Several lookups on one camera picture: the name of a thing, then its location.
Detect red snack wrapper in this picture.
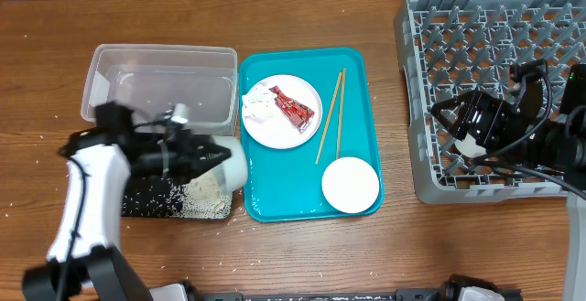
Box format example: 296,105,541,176
269,86,315,134

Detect clear plastic bin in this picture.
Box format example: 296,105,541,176
81,44,240,136

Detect wooden chopstick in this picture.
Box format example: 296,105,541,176
336,67,346,159
315,72,342,165

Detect small pink plate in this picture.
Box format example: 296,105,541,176
321,157,381,214

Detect grey bowl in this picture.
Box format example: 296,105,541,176
212,135,248,195

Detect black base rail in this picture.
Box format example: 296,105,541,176
150,274,524,301

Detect pile of rice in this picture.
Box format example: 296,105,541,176
122,170,233,220

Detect grey dishwasher rack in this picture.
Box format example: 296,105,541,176
395,0,585,204

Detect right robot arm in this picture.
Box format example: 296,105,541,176
430,59,585,300

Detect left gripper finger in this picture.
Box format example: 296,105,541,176
191,154,229,181
191,134,232,159

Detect teal serving tray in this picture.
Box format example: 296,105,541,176
239,47,381,222

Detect large white plate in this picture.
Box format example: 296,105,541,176
241,74,323,149

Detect white tissue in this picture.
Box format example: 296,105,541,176
242,84,277,121

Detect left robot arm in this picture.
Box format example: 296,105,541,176
22,102,233,301

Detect white cup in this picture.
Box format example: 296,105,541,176
454,134,487,158

